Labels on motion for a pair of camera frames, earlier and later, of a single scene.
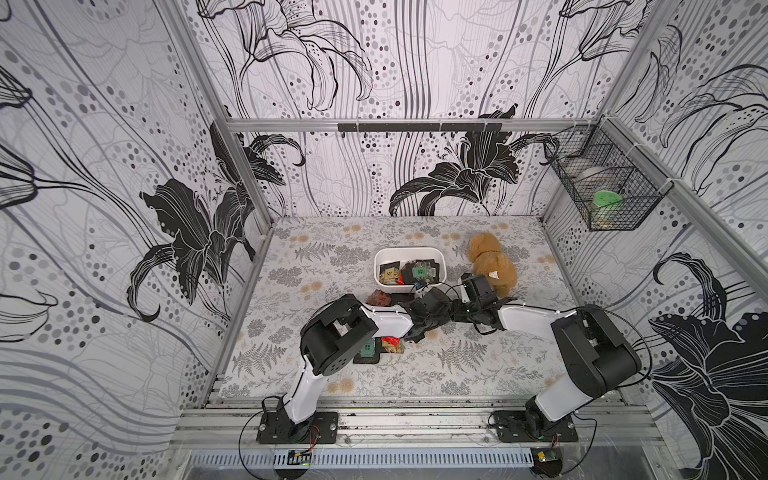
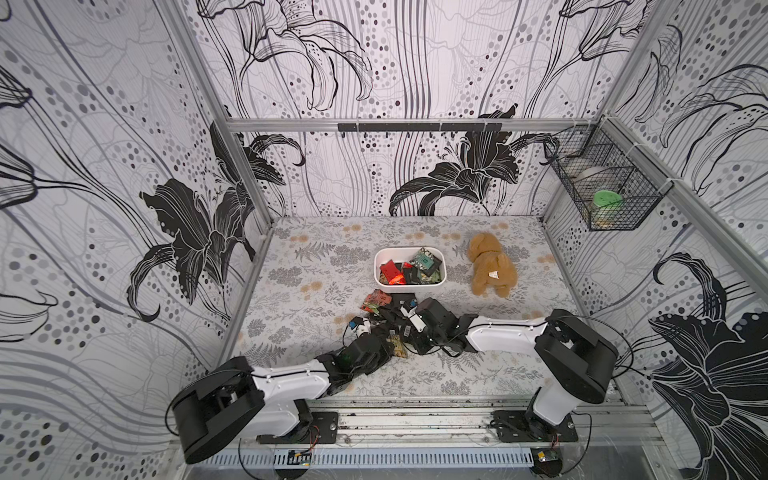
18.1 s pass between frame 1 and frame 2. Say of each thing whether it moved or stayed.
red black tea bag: stayed
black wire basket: stayed
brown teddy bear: stayed
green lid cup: stayed
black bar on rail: stayed
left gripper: moved
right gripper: moved
